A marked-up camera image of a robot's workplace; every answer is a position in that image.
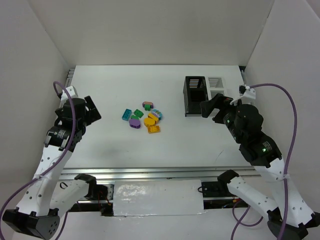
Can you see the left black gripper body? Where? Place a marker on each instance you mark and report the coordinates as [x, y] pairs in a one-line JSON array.
[[92, 111]]

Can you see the yellow rounded lego brick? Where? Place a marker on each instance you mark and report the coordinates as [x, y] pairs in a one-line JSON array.
[[149, 122]]

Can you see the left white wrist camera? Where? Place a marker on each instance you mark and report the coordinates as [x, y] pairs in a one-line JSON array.
[[72, 92]]

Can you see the black slotted container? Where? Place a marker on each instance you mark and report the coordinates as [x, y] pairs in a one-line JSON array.
[[194, 92]]

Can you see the teal flower printed lego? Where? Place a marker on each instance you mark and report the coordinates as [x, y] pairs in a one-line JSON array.
[[157, 113]]

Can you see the green square lego brick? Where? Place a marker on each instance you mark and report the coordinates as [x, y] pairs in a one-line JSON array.
[[138, 113]]

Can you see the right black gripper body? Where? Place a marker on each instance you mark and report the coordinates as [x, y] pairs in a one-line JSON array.
[[220, 107]]

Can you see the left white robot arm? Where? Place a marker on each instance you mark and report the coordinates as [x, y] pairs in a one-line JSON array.
[[38, 213]]

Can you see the purple printed lego brick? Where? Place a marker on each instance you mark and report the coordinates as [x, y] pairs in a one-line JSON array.
[[148, 103]]

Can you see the aluminium frame rail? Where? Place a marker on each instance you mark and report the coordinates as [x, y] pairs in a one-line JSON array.
[[155, 173]]

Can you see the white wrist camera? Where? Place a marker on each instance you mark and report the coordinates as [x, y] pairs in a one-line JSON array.
[[72, 92], [247, 95]]

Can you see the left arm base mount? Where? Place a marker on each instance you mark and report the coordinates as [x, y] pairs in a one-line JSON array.
[[97, 192]]

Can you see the purple rounded lego brick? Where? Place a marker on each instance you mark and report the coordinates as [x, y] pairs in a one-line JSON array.
[[134, 123]]

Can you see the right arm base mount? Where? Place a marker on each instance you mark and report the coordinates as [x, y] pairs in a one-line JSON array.
[[216, 197]]

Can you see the green rounded lego brick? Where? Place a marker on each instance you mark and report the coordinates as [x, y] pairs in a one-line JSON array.
[[134, 117]]

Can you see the teal rectangular lego brick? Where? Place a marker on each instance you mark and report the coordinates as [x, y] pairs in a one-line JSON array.
[[127, 114]]

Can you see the white slotted container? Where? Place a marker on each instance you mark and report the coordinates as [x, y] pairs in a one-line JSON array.
[[215, 85]]

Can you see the orange lego brick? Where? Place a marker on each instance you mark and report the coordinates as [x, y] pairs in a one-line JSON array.
[[153, 129]]

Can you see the small green lego brick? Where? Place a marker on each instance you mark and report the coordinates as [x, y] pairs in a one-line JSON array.
[[147, 107]]

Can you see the white taped cover panel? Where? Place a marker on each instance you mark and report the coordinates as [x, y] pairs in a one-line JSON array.
[[157, 198]]

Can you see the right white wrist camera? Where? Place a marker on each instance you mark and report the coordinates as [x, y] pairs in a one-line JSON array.
[[247, 95]]

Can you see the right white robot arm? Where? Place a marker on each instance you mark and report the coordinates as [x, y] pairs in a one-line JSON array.
[[287, 214]]

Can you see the yellow rectangular lego brick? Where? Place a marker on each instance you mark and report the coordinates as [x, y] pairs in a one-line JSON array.
[[155, 118]]

